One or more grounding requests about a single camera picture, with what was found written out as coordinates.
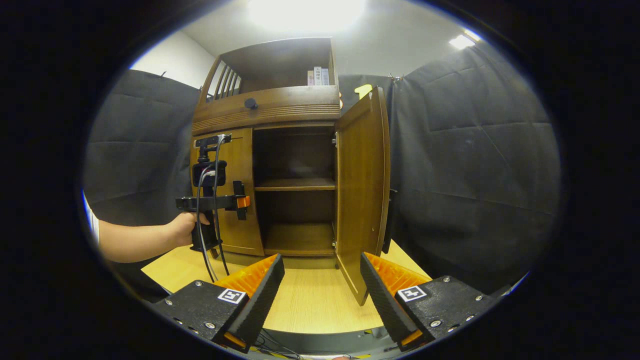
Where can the large ceiling light panel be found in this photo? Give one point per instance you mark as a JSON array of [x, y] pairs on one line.
[[307, 12]]

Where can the wooden double-door shoe cabinet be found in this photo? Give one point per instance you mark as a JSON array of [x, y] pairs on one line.
[[295, 185]]

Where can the black backdrop cloth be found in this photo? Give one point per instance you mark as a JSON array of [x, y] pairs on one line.
[[475, 150]]

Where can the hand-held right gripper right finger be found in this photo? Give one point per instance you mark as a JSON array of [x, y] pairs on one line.
[[384, 305]]

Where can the tall white book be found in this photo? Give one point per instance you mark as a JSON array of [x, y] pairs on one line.
[[318, 76]]

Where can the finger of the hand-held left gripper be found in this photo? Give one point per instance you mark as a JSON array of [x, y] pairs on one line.
[[241, 201]]

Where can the pink book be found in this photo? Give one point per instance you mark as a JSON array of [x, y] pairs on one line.
[[310, 78]]

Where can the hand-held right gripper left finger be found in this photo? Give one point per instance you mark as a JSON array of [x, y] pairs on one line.
[[262, 300]]

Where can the pale grey book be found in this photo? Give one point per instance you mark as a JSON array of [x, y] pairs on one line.
[[326, 77]]

